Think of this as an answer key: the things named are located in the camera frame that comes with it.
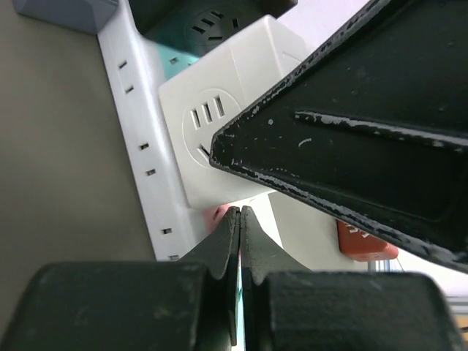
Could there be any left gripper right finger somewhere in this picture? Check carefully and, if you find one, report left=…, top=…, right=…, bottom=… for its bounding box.
left=240, top=206, right=464, bottom=350

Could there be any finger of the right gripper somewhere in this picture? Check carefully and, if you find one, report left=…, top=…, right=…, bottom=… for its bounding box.
left=210, top=1, right=467, bottom=272

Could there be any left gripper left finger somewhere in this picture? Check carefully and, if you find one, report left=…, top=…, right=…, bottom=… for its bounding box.
left=1, top=207, right=241, bottom=350

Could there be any red cube plug adapter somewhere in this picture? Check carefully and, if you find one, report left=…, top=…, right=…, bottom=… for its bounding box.
left=336, top=220, right=399, bottom=262

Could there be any white cube plug adapter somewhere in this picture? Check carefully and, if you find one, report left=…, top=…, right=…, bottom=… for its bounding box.
left=159, top=15, right=310, bottom=210

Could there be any black plug adapter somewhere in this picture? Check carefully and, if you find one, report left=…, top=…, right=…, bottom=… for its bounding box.
left=129, top=0, right=298, bottom=57

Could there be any white power strip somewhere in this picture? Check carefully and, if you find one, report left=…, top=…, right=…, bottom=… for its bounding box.
left=97, top=0, right=352, bottom=273

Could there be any grey plug beside strip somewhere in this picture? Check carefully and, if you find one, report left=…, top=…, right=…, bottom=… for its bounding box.
left=12, top=0, right=119, bottom=34

